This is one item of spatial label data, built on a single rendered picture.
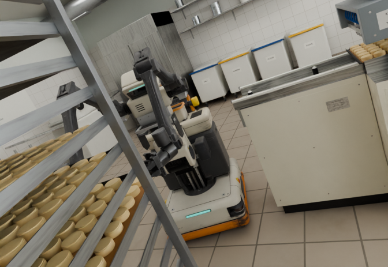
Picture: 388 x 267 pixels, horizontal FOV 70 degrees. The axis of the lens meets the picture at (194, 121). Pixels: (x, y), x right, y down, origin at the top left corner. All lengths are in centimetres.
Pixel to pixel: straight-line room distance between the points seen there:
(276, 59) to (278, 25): 83
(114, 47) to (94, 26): 141
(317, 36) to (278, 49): 62
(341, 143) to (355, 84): 35
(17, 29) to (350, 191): 185
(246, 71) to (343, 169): 359
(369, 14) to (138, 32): 460
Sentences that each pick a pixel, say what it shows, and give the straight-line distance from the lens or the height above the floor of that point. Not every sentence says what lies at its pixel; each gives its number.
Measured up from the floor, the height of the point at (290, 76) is 87.
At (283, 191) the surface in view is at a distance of 200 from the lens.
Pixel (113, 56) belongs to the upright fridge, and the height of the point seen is 166.
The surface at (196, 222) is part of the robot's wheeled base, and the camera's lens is 208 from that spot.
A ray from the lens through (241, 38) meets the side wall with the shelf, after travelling 579.
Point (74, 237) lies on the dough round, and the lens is 69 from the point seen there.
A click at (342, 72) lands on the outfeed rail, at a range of 168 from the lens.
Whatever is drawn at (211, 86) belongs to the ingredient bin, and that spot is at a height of 38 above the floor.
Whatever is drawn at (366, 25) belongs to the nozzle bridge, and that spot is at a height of 110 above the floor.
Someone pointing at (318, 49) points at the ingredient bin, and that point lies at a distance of 507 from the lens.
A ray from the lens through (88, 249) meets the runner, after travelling 64.
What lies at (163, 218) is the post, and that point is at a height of 87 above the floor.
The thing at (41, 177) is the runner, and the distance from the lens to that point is 58.
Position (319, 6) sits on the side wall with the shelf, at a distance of 566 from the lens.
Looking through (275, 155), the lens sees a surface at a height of 48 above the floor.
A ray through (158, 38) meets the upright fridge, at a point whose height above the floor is 160.
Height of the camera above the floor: 134
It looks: 15 degrees down
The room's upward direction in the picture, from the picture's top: 24 degrees counter-clockwise
